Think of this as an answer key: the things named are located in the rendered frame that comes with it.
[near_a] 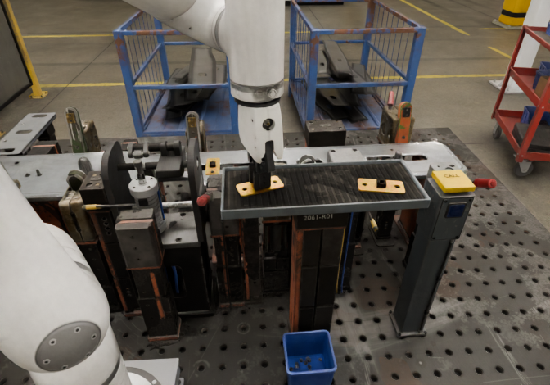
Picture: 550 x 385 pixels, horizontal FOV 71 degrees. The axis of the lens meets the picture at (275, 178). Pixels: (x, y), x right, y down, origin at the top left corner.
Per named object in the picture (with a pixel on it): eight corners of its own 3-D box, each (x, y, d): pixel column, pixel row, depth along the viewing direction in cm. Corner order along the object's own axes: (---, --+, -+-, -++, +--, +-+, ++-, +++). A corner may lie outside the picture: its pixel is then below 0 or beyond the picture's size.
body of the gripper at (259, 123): (292, 97, 58) (290, 160, 64) (267, 76, 66) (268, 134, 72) (245, 106, 56) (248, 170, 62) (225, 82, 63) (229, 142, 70)
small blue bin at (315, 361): (326, 351, 94) (328, 328, 89) (334, 391, 85) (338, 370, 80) (281, 354, 93) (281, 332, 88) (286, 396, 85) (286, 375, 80)
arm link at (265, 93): (294, 83, 57) (293, 101, 59) (271, 65, 64) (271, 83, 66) (241, 91, 55) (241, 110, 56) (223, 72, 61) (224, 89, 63)
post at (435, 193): (415, 310, 103) (460, 174, 78) (426, 335, 97) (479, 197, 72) (388, 312, 103) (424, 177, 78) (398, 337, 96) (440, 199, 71)
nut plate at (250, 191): (277, 176, 74) (277, 171, 74) (284, 187, 71) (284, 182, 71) (235, 186, 72) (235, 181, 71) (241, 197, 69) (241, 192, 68)
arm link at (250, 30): (216, 74, 60) (251, 91, 55) (208, -20, 53) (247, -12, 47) (258, 63, 65) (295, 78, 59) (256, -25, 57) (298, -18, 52)
